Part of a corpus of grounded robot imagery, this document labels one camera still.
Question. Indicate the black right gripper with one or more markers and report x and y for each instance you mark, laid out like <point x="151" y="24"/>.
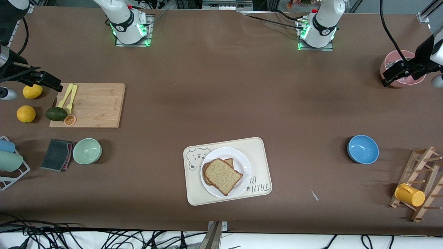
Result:
<point x="11" y="71"/>

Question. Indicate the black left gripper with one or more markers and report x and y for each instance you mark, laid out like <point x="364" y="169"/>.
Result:
<point x="417" y="65"/>

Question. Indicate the white round plate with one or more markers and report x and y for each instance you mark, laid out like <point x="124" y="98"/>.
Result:
<point x="242" y="162"/>

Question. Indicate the plain brown bread slice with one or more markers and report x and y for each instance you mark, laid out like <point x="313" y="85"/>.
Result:
<point x="225" y="176"/>

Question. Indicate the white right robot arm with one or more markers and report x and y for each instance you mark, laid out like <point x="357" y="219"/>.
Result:
<point x="124" y="24"/>

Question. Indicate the translucent crystal pieces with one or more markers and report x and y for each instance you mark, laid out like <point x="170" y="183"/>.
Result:
<point x="409" y="81"/>

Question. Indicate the pink bowl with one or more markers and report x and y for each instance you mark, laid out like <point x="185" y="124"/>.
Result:
<point x="401" y="84"/>

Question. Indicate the yellow lemon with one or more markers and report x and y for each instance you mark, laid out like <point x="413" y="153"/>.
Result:
<point x="33" y="92"/>
<point x="26" y="114"/>

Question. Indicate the yellow plastic knife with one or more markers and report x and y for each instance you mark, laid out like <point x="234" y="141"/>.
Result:
<point x="64" y="98"/>

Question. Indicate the dark green avocado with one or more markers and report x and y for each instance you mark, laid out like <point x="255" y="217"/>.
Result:
<point x="56" y="114"/>

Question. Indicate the yellow plastic fork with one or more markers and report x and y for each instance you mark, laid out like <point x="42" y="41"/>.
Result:
<point x="71" y="100"/>

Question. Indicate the orange fruit slice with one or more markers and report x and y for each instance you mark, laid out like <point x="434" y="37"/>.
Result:
<point x="70" y="120"/>

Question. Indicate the bamboo cutting board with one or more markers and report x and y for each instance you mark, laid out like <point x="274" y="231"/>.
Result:
<point x="93" y="107"/>

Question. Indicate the light blue cup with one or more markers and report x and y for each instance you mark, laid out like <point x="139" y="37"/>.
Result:
<point x="6" y="146"/>

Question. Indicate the grey pink folded cloth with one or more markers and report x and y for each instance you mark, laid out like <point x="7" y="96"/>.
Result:
<point x="55" y="155"/>

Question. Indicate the mint green bowl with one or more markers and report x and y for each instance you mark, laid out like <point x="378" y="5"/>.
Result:
<point x="87" y="151"/>

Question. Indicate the pale green cup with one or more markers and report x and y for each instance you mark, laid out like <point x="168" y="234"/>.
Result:
<point x="9" y="161"/>

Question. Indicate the blue bowl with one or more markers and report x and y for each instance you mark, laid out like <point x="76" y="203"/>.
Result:
<point x="362" y="149"/>

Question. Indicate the wooden peg rack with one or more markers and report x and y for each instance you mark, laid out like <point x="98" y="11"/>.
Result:
<point x="427" y="180"/>

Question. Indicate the yellow mug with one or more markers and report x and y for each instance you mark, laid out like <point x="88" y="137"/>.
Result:
<point x="410" y="195"/>

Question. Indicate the colourful artificial flowers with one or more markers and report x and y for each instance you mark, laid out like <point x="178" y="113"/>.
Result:
<point x="299" y="3"/>

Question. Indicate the small white paper scrap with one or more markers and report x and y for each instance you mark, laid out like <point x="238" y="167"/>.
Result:
<point x="314" y="195"/>

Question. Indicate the beige bear print tray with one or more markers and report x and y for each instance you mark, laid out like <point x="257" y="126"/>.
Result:
<point x="259" y="155"/>

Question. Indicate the aluminium frame rail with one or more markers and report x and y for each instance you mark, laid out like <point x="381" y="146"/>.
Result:
<point x="226" y="5"/>
<point x="429" y="12"/>

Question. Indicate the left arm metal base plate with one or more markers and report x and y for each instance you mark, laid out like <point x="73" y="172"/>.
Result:
<point x="315" y="49"/>

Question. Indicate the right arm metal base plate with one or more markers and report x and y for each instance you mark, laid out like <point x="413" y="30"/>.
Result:
<point x="151" y="38"/>

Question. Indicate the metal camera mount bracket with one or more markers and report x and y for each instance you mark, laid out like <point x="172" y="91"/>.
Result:
<point x="214" y="238"/>

